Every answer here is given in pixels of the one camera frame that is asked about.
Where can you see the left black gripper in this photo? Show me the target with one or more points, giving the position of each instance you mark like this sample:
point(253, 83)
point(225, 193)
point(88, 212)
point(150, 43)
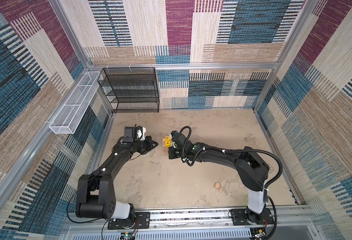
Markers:
point(149, 146)

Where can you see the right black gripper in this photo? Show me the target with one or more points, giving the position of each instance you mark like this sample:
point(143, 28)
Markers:
point(171, 152)

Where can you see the small wood cylinder block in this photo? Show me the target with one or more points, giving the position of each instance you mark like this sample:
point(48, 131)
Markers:
point(217, 186)

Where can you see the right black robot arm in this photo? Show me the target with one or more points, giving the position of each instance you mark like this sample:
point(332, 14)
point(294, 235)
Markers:
point(252, 169)

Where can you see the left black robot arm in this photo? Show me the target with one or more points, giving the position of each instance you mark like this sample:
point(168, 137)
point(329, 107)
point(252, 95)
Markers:
point(96, 198)

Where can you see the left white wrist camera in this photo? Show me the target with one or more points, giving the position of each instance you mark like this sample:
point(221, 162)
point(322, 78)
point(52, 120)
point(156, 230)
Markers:
point(140, 133)

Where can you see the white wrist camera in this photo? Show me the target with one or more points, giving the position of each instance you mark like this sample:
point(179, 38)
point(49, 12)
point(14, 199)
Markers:
point(174, 135)
point(140, 133)

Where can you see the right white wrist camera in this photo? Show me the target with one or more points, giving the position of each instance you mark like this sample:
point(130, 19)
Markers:
point(174, 135)

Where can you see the black wire shelf rack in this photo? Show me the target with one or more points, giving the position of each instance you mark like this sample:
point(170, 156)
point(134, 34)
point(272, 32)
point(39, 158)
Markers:
point(131, 90)

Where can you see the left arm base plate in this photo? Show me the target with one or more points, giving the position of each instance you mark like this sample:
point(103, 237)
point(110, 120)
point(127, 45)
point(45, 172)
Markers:
point(138, 220)

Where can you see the aluminium front rail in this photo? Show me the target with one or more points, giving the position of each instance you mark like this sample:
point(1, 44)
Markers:
point(291, 223)

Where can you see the white wire mesh basket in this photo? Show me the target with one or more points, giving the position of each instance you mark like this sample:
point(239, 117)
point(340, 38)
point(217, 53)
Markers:
point(74, 108)

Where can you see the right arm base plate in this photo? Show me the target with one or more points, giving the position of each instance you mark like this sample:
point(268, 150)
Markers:
point(239, 216)

